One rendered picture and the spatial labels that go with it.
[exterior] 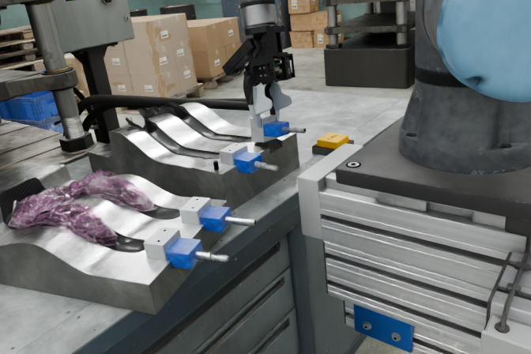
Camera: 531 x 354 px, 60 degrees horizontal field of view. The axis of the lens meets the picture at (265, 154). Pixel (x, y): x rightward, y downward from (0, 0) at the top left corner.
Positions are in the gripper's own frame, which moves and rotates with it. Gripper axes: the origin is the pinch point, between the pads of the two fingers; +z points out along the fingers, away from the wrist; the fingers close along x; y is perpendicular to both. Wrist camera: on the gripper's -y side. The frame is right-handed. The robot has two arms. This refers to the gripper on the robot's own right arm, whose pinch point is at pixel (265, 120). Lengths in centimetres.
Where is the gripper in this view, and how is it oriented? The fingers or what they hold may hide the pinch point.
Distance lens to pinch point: 104.7
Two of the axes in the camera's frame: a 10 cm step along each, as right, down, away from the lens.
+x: 6.3, -2.2, 7.4
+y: 7.6, 0.1, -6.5
